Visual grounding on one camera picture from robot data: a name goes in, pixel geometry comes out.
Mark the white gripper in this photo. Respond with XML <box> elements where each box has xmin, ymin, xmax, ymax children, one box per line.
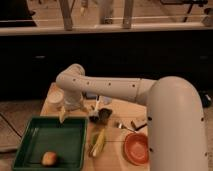
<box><xmin>59</xmin><ymin>91</ymin><xmax>83</xmax><ymax>123</ymax></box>

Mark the yellow-red apple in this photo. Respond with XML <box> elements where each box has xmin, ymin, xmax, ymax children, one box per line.
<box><xmin>41</xmin><ymin>151</ymin><xmax>57</xmax><ymax>166</ymax></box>

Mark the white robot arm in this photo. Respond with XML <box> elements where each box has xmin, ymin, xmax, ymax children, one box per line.
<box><xmin>56</xmin><ymin>64</ymin><xmax>208</xmax><ymax>171</ymax></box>

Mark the green plastic tray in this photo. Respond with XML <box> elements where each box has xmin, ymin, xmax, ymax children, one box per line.
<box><xmin>12</xmin><ymin>116</ymin><xmax>87</xmax><ymax>171</ymax></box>

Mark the white cup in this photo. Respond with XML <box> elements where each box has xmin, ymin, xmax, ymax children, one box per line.
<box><xmin>47</xmin><ymin>90</ymin><xmax>63</xmax><ymax>109</ymax></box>

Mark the dark blue sponge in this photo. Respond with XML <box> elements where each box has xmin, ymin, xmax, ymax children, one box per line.
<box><xmin>85</xmin><ymin>92</ymin><xmax>97</xmax><ymax>99</ymax></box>

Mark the dark cup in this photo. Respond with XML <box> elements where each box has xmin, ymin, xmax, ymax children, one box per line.
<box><xmin>98</xmin><ymin>108</ymin><xmax>112</xmax><ymax>124</ymax></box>

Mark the orange bowl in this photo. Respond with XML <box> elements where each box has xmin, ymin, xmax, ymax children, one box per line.
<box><xmin>123</xmin><ymin>133</ymin><xmax>149</xmax><ymax>166</ymax></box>

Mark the white handled brush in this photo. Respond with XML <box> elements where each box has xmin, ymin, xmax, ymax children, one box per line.
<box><xmin>89</xmin><ymin>95</ymin><xmax>100</xmax><ymax>123</ymax></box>

